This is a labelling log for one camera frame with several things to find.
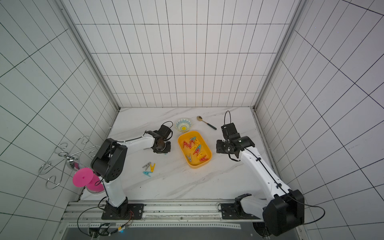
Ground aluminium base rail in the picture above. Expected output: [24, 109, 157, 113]
[61, 199, 265, 229]

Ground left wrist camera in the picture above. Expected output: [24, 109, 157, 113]
[158, 125, 173, 142]

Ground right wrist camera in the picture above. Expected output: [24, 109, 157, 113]
[221, 123, 241, 141]

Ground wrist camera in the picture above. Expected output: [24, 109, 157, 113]
[221, 123, 241, 141]
[158, 125, 173, 142]

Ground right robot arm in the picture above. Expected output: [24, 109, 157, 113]
[216, 137, 305, 237]

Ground yellow storage box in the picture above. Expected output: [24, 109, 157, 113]
[178, 131, 213, 169]

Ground patterned small bowl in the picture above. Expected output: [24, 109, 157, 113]
[176, 118, 192, 133]

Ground pink bowl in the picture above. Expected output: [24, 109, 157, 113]
[73, 168, 105, 194]

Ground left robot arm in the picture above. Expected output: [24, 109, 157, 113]
[91, 130, 173, 220]

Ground metal wire cup rack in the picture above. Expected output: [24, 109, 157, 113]
[38, 136, 100, 190]

